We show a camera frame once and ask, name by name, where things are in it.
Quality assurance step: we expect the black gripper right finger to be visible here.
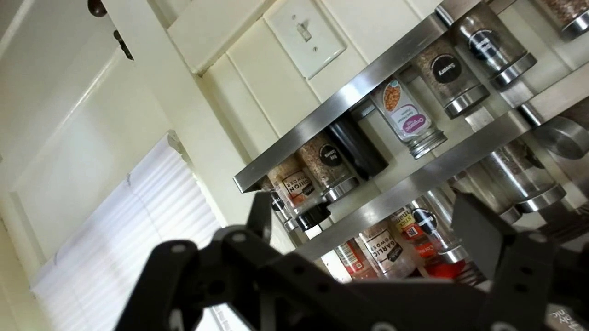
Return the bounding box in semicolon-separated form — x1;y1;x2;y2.
450;193;589;331

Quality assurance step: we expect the black door latch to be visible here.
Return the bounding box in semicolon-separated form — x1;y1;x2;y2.
111;27;135;62

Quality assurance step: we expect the white switch plate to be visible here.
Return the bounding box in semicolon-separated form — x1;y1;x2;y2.
262;0;349;80

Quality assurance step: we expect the red label spice jar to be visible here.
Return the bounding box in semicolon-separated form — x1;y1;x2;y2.
332;237;382;283

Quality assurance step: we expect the metal wall spice rack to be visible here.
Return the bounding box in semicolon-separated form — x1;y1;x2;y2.
231;0;589;262

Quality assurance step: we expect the dark round door knob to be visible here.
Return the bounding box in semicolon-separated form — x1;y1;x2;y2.
86;0;108;18

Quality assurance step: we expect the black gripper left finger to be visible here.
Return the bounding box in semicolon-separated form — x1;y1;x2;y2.
113;191;275;331

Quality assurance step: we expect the white label spice jar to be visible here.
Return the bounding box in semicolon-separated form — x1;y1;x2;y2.
354;216;426;281

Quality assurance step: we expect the red spice container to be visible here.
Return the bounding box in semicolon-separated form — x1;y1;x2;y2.
421;253;487;286

